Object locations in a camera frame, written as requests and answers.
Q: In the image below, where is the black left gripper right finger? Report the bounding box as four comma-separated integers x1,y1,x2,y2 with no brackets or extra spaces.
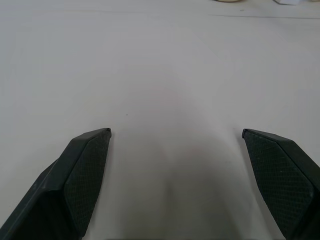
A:
241,128,320,240

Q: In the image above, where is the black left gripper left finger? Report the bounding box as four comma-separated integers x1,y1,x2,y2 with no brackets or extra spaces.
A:
0,127,113,240

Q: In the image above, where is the white box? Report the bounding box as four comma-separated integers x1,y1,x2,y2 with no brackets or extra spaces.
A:
272,0,305,6

